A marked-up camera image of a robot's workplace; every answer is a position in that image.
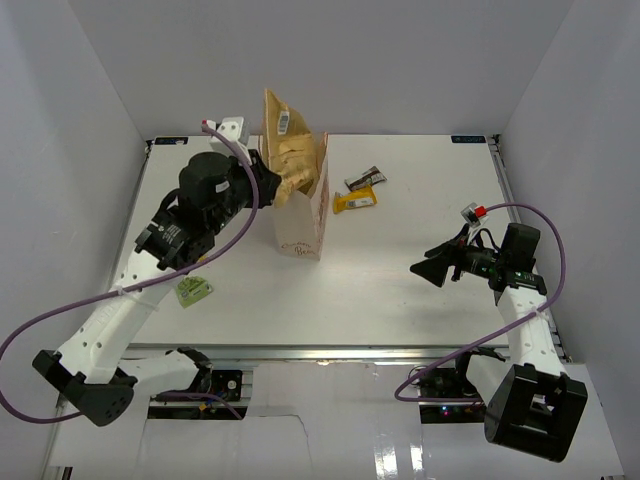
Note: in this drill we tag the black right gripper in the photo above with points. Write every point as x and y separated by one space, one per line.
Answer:
432 269

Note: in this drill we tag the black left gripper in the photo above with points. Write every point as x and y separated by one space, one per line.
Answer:
269 180

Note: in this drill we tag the large tan chip bag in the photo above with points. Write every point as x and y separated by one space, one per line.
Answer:
289 148

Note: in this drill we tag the beige paper gift bag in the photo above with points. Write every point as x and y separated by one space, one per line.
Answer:
300 223

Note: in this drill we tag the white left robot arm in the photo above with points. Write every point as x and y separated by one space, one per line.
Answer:
89 369

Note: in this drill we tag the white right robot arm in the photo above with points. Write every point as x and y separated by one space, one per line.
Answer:
531 404

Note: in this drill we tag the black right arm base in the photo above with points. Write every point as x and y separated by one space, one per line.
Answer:
456 400

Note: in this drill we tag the yellow snack bar wrapper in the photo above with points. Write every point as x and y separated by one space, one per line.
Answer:
360 198

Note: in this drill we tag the brown chocolate bar wrapper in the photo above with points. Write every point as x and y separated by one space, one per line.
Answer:
370 177

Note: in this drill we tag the right blue table label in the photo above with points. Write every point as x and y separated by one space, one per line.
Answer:
468 139

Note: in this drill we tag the blue table label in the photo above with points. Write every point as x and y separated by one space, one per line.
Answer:
468 139
180 140

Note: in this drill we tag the left blue table label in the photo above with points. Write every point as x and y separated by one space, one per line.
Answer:
180 140

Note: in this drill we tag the small green candy packet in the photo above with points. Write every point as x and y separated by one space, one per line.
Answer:
192 289

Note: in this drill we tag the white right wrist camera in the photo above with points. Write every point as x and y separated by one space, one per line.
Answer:
474 215

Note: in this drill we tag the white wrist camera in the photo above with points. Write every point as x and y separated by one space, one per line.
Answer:
474 215
233 129

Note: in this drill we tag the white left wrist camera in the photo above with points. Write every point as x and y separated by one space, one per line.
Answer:
233 129

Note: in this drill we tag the aluminium table front rail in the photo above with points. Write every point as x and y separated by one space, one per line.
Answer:
325 353

